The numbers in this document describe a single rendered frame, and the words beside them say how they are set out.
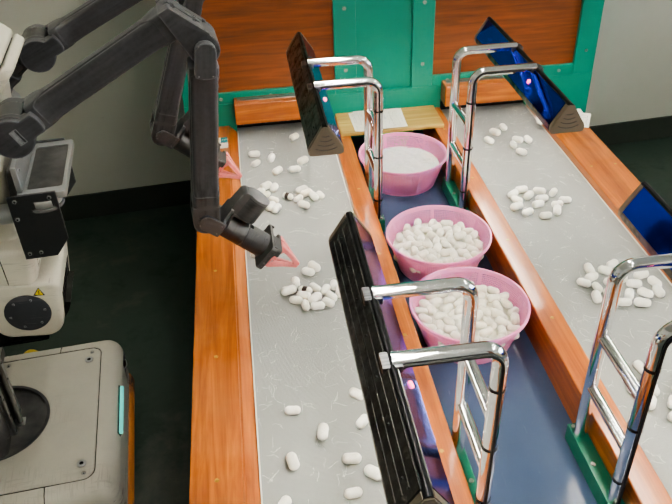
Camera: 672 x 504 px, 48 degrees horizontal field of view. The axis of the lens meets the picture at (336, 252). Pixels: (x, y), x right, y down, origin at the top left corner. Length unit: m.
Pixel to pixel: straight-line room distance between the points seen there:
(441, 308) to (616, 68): 2.44
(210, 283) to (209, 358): 0.26
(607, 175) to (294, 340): 1.06
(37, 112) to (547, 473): 1.15
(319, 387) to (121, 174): 2.18
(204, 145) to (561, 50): 1.47
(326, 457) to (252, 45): 1.41
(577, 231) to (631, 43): 2.03
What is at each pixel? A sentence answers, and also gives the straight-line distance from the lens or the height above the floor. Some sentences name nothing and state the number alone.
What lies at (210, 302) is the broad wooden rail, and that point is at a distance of 1.73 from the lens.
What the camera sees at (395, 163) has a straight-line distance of 2.29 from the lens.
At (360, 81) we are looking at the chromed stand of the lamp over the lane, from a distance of 1.87.
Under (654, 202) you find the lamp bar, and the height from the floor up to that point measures 1.11.
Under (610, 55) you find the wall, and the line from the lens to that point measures 3.92.
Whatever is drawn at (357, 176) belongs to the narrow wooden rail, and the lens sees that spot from 2.16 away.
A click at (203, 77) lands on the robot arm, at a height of 1.31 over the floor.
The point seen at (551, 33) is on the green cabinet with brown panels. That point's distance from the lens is 2.63.
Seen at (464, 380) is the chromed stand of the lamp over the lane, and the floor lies 0.91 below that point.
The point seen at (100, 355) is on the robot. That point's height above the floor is 0.28.
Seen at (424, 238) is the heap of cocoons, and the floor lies 0.74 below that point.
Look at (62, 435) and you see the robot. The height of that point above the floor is 0.28.
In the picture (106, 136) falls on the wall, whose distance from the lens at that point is 3.45.
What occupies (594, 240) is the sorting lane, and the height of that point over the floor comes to 0.74.
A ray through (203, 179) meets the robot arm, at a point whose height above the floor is 1.08.
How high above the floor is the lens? 1.84
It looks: 35 degrees down
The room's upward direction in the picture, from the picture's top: 2 degrees counter-clockwise
